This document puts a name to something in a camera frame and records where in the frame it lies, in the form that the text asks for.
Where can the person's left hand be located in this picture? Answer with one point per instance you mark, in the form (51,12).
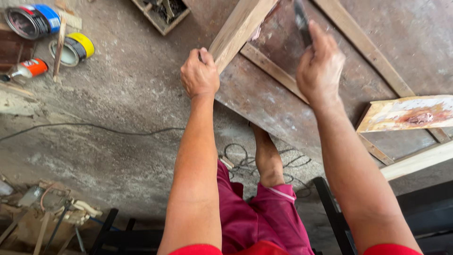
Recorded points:
(200,76)

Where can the person's right hand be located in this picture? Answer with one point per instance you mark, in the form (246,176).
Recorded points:
(320,70)

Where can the person's right fingers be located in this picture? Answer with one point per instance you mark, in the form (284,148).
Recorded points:
(318,35)

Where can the person's left fingers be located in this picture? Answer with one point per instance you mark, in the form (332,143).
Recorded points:
(201,55)

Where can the dark metal putty knife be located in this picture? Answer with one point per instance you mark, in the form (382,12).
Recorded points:
(301,21)

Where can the wooden furniture frame with panel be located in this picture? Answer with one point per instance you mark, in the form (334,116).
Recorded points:
(269,92)

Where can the open wooden box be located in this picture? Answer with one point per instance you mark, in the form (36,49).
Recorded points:
(162,14)

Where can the small wooden block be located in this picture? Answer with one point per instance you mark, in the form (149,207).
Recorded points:
(227,162)

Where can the wooden board smeared with putty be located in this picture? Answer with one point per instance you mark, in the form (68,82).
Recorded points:
(407,113)

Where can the person's bare leg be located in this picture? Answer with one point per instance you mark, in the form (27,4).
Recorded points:
(268,155)

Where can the yellow and black paint can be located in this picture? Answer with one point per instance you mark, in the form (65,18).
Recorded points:
(74,49)

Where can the pale wood offcuts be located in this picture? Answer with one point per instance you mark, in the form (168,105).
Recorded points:
(69,16)

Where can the thin wooden stir stick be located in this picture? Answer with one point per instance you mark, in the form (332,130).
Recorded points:
(59,49)

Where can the blue and red paint can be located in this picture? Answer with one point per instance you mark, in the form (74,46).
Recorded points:
(33,20)

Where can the clear bottle with orange label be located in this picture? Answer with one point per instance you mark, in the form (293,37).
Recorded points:
(26,69)

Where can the person's maroon shorts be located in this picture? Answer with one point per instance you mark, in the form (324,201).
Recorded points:
(265,223)

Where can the dark brown wooden piece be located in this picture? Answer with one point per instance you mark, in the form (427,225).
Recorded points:
(12,49)

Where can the person's red shirt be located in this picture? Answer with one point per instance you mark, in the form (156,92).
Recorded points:
(262,249)

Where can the heap of tools and scraps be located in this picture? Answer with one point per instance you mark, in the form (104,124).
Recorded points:
(42,216)

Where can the black metal chair frame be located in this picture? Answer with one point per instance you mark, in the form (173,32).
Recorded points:
(417,219)
(120,237)

